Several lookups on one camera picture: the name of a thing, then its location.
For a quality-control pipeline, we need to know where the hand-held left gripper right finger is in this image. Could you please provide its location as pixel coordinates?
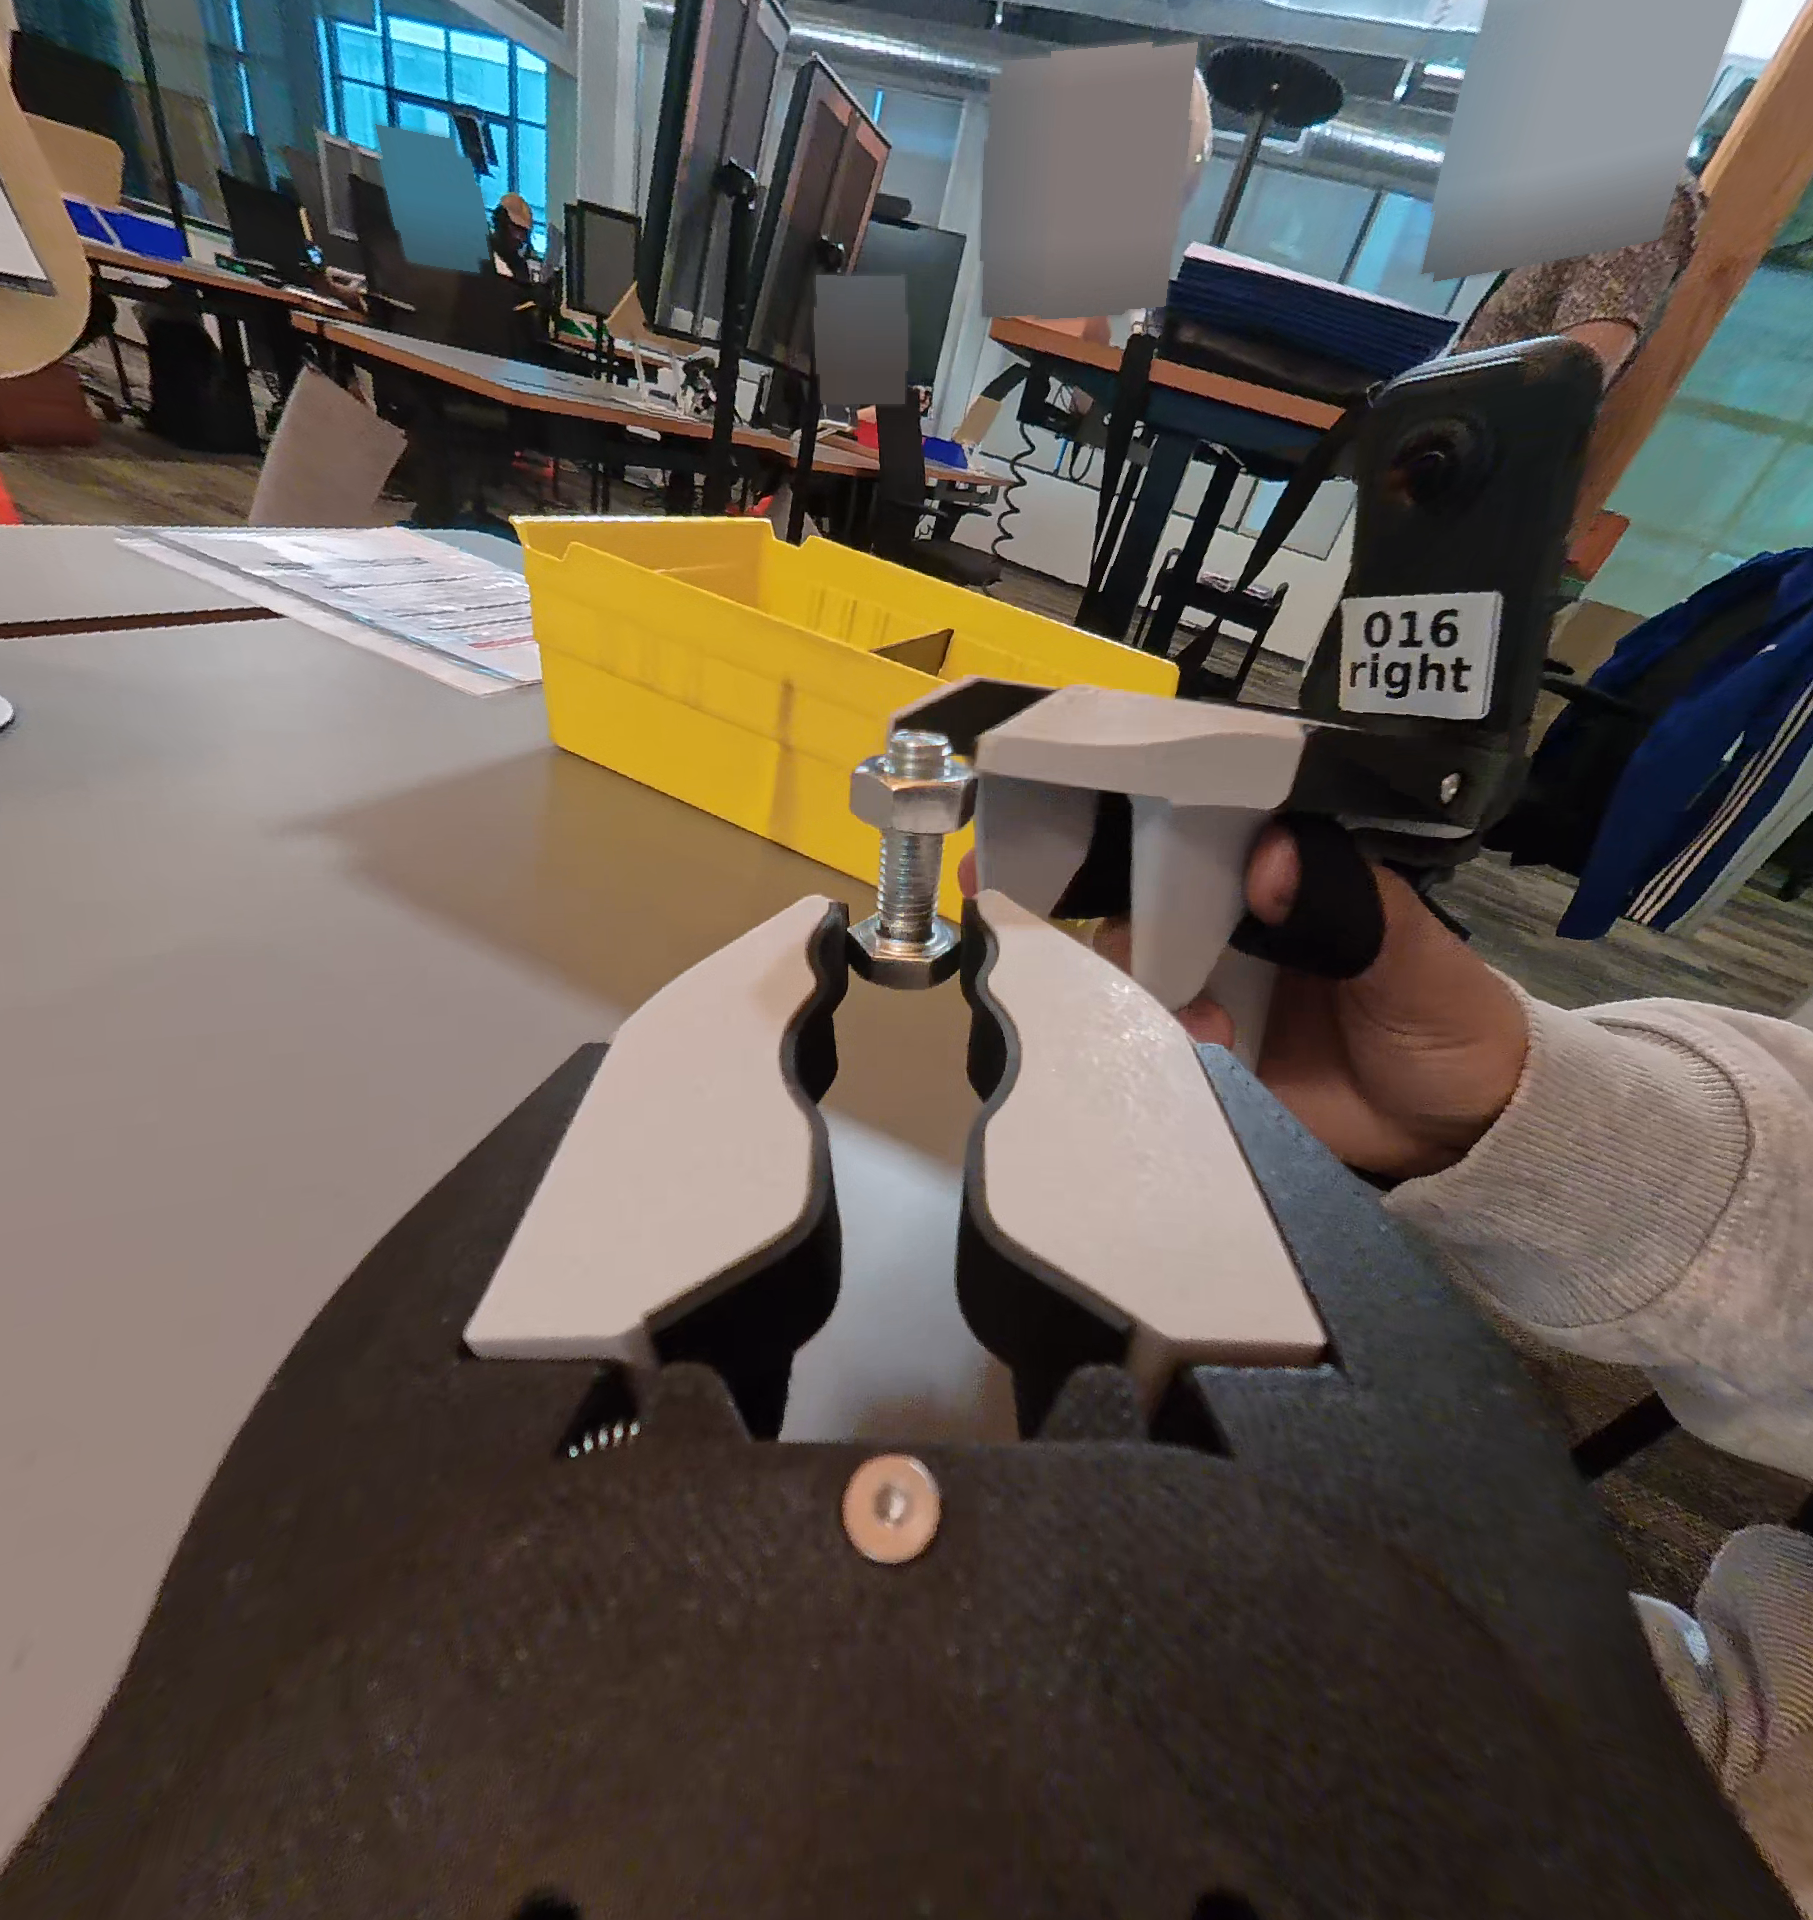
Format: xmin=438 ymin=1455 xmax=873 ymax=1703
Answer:
xmin=955 ymin=889 xmax=1332 ymax=1374

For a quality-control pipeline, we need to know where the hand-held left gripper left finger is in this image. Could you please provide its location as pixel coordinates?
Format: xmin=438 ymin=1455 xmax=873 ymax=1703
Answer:
xmin=462 ymin=896 xmax=848 ymax=1403

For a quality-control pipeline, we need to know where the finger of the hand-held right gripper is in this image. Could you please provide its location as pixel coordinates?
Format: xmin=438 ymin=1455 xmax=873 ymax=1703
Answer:
xmin=889 ymin=675 xmax=1067 ymax=756
xmin=973 ymin=683 xmax=1323 ymax=919

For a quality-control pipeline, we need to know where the silver bolt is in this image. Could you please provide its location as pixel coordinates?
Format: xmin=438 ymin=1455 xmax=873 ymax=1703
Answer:
xmin=848 ymin=756 xmax=979 ymax=825

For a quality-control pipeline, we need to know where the steel hex bolt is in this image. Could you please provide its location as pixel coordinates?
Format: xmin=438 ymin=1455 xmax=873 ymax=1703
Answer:
xmin=843 ymin=728 xmax=979 ymax=996

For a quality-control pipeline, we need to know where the yellow plastic bin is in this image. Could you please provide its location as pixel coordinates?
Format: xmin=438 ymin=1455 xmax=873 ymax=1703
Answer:
xmin=512 ymin=514 xmax=1182 ymax=886

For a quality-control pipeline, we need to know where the person's right forearm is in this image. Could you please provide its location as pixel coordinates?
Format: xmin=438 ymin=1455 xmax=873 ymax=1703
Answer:
xmin=1376 ymin=994 xmax=1813 ymax=1490

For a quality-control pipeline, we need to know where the wooden top standing desk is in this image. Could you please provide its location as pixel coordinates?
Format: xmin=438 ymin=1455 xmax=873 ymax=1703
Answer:
xmin=989 ymin=314 xmax=1395 ymax=638

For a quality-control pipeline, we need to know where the grey desk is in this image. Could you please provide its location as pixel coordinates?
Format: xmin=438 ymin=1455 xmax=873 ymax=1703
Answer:
xmin=0 ymin=525 xmax=997 ymax=1920

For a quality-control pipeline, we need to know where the person's right hand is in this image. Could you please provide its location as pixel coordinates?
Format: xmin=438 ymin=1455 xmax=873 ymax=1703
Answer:
xmin=1091 ymin=828 xmax=1539 ymax=1182

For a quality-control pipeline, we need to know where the black rolling cart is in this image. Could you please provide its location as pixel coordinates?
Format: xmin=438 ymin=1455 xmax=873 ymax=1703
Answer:
xmin=1142 ymin=544 xmax=1292 ymax=705

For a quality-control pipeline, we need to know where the black office chair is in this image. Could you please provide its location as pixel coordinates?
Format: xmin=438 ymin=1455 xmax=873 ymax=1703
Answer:
xmin=860 ymin=394 xmax=1015 ymax=591

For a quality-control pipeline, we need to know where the stack of blue sheets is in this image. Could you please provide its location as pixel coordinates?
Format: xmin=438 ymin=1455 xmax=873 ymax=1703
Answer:
xmin=1165 ymin=242 xmax=1462 ymax=381

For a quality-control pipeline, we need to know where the blue striped jacket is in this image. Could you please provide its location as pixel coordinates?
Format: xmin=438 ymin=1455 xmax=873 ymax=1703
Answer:
xmin=1527 ymin=544 xmax=1813 ymax=942

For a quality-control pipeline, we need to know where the black computer monitor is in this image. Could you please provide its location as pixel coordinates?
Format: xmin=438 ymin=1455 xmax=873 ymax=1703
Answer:
xmin=849 ymin=221 xmax=972 ymax=395

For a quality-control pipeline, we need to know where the black round floor lamp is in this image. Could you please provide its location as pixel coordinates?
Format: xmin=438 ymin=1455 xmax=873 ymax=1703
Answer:
xmin=1206 ymin=44 xmax=1345 ymax=258

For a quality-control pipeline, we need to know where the large dark display panel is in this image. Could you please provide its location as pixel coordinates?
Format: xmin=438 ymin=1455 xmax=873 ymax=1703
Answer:
xmin=639 ymin=0 xmax=791 ymax=351
xmin=747 ymin=52 xmax=896 ymax=381

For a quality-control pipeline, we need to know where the long wooden top table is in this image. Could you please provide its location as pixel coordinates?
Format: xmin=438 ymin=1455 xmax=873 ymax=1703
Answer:
xmin=289 ymin=312 xmax=1005 ymax=530
xmin=83 ymin=235 xmax=359 ymax=459

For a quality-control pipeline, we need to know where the black metal leg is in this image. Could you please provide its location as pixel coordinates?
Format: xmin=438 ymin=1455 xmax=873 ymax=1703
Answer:
xmin=1569 ymin=1385 xmax=1670 ymax=1481

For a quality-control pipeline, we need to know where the laminated paper sheet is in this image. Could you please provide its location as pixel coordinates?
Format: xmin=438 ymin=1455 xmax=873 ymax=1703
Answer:
xmin=113 ymin=525 xmax=547 ymax=696

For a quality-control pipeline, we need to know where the person's grey sweatshirt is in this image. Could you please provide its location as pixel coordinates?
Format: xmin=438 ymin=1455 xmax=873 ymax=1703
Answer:
xmin=1630 ymin=1523 xmax=1813 ymax=1920

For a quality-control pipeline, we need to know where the black coiled cable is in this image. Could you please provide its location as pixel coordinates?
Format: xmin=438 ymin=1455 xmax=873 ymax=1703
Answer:
xmin=993 ymin=402 xmax=1046 ymax=584

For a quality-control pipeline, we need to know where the wooden post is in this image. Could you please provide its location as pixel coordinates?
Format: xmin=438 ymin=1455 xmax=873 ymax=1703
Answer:
xmin=1572 ymin=0 xmax=1813 ymax=530

